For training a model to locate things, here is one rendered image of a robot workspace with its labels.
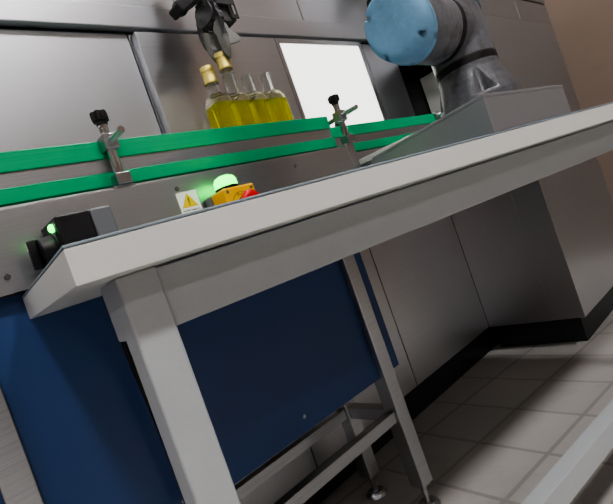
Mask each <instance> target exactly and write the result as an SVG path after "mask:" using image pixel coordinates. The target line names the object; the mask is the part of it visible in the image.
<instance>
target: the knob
mask: <svg viewBox="0 0 613 504"><path fill-rule="evenodd" d="M25 246H26V248H27V251H28V254H29V256H30V259H31V262H32V265H33V267H34V270H40V269H43V268H45V267H46V266H47V264H48V263H49V262H50V260H51V259H52V258H53V257H54V255H55V254H56V253H57V251H58V250H59V249H60V246H59V244H58V242H57V240H56V238H55V237H54V236H53V235H47V236H45V237H43V238H40V239H36V240H31V241H27V242H25Z"/></svg>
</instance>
